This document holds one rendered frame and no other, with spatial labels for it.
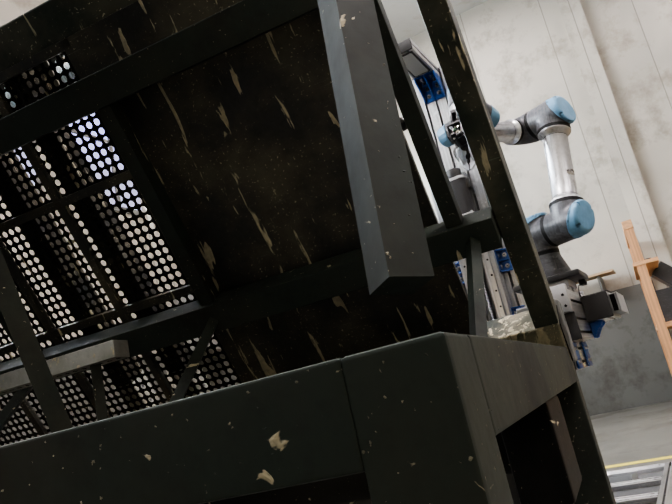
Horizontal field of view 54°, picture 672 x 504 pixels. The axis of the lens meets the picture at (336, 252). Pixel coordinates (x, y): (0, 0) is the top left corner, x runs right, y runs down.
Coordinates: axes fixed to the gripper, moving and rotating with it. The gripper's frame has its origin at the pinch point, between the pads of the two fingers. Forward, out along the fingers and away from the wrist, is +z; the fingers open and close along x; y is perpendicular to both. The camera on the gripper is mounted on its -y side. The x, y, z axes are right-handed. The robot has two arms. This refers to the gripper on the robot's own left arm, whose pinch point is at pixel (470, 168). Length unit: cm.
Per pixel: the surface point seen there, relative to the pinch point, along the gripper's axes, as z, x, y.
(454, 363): 117, 28, 94
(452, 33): 15, 18, 54
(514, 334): 52, 2, -10
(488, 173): 30.9, 12.6, 26.1
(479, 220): 39.7, 7.6, 21.6
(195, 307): 42, -72, 29
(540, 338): 53, 8, -13
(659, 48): -685, 107, -573
